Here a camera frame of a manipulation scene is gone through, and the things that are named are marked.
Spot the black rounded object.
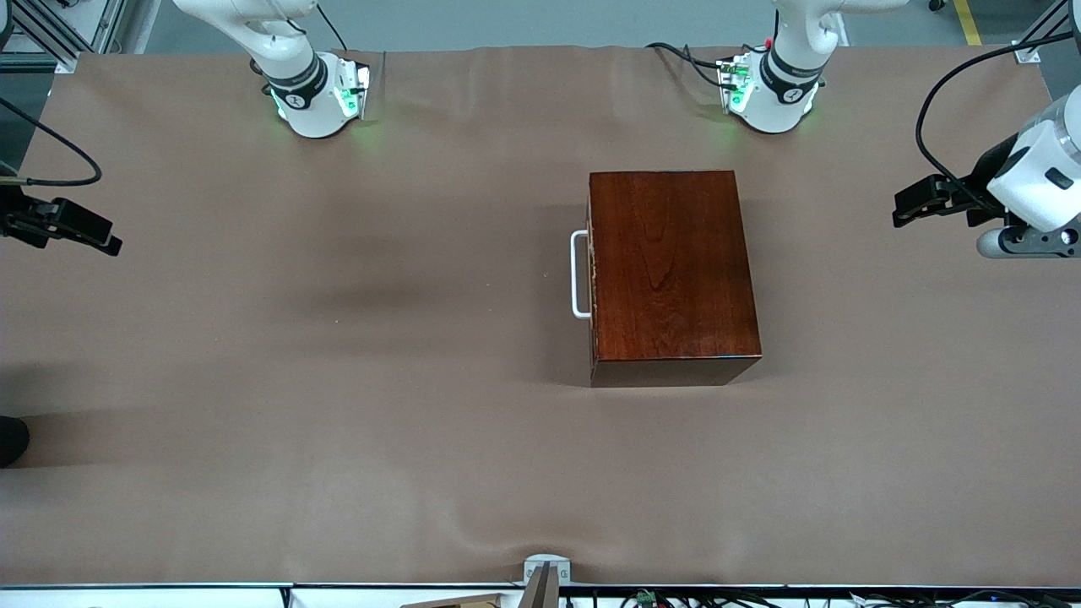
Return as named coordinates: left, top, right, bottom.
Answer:
left=0, top=415, right=31, bottom=468

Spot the dark brown wooden cabinet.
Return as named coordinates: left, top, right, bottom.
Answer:
left=587, top=169, right=763, bottom=389

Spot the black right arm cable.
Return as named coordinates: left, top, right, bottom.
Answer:
left=0, top=96, right=104, bottom=187

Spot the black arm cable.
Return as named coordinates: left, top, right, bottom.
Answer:
left=0, top=96, right=104, bottom=187
left=915, top=30, right=1081, bottom=216

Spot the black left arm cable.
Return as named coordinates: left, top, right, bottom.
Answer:
left=915, top=30, right=1081, bottom=216

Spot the aluminium frame profile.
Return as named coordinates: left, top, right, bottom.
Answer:
left=0, top=0, right=128, bottom=73
left=1013, top=0, right=1081, bottom=65

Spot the black left base cable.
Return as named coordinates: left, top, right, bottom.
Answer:
left=645, top=41, right=729, bottom=90

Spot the black base cable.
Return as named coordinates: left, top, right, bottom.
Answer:
left=645, top=41, right=729, bottom=90
left=316, top=3, right=350, bottom=53

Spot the black right base cable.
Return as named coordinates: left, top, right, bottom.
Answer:
left=316, top=3, right=350, bottom=53

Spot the grey metal camera bracket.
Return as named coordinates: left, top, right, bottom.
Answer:
left=522, top=553, right=572, bottom=608

